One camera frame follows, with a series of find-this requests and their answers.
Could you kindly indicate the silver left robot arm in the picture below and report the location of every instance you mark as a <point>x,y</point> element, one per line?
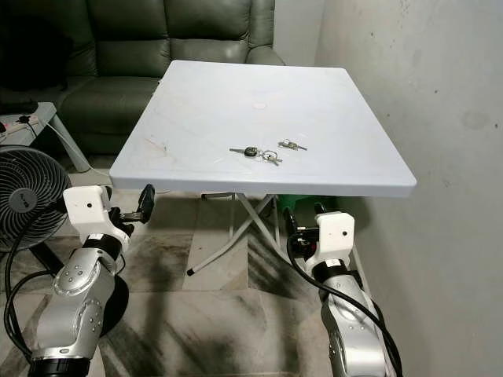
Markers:
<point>75,298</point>

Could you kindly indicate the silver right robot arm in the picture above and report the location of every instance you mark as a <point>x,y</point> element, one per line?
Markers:
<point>350,338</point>

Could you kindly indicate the green plastic stool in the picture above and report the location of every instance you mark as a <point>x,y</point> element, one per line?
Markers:
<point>292,203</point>

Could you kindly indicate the small silver key pair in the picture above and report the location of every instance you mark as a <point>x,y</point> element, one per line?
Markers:
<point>292,145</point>

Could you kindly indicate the black floor fan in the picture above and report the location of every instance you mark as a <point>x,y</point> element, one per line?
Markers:
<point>23,196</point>

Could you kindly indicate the dark green leather sofa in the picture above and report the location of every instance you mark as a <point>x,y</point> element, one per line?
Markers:
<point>118,94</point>

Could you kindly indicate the small grey side table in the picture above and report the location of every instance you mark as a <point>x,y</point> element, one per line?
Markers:
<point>47,110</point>

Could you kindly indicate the white power strip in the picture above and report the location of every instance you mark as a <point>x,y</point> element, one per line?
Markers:
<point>16,122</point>

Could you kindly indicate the flat black pouch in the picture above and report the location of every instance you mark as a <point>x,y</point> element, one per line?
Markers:
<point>17,106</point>

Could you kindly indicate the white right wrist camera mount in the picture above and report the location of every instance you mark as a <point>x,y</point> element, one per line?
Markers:
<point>336,236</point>

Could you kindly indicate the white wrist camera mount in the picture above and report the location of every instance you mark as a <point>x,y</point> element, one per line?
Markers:
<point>336,236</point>
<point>85,208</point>

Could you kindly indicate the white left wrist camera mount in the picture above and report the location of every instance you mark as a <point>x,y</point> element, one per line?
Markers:
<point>85,208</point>

